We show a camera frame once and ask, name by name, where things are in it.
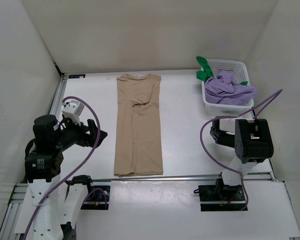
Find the aluminium frame rail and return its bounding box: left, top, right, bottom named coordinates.
left=0, top=73, right=68, bottom=240

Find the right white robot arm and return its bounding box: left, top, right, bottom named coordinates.
left=210, top=117, right=274, bottom=187

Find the purple t shirt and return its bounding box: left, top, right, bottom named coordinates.
left=204, top=70, right=257, bottom=106

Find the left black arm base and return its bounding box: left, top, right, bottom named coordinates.
left=81, top=185, right=111, bottom=211

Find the green t shirt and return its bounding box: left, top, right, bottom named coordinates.
left=196, top=56, right=215, bottom=83

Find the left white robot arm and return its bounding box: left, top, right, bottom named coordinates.
left=23, top=114, right=108, bottom=240

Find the front aluminium table rail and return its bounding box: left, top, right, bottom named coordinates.
left=92, top=172, right=275, bottom=182

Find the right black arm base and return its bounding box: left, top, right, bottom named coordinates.
left=193, top=185, right=248, bottom=212

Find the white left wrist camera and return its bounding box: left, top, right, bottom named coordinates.
left=61, top=100, right=85, bottom=126

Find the white plastic basket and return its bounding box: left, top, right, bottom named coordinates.
left=201, top=58, right=254, bottom=113

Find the beige t shirt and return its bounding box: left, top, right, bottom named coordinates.
left=113, top=74, right=164, bottom=176

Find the blue label sticker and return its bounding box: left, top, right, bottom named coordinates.
left=68, top=74, right=86, bottom=79

